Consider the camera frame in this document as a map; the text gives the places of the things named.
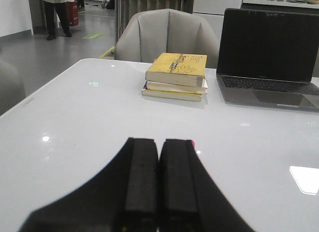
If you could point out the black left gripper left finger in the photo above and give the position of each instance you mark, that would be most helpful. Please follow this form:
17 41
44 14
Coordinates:
122 197

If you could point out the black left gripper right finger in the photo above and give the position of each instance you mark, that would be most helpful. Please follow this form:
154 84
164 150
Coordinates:
190 201

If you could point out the yellow bottom book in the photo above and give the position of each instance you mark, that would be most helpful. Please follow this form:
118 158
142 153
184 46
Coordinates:
172 95

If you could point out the yellow book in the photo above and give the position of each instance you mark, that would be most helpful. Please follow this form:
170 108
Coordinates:
178 68
172 95

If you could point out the white middle book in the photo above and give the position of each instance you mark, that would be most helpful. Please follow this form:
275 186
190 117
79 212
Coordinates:
177 88

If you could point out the yellow top book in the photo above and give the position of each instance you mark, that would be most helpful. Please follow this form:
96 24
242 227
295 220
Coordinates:
178 68

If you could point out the grey open laptop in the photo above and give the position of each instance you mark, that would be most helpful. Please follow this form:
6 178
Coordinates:
267 58

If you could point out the grey left armchair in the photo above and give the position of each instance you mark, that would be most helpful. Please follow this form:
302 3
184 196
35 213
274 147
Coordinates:
150 33

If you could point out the red bin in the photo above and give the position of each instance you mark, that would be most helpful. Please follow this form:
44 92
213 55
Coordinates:
72 13

